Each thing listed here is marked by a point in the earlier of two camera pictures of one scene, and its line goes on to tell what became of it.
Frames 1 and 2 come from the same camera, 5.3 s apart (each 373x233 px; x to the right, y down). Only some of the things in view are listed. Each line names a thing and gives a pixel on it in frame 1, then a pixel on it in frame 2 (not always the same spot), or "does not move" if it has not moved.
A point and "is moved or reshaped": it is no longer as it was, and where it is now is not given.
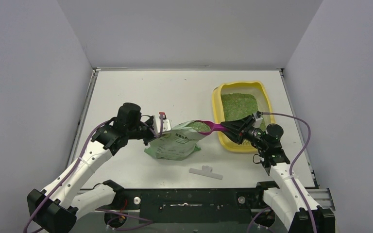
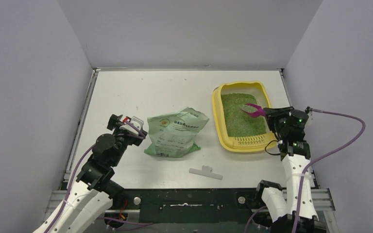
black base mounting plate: (191, 206) does not move
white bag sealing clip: (206, 171) does not move
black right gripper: (242, 129) to (271, 113)
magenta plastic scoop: (213, 126) to (253, 110)
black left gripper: (152, 136) to (115, 122)
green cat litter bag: (178, 143) is moved or reshaped
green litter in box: (238, 105) does not move
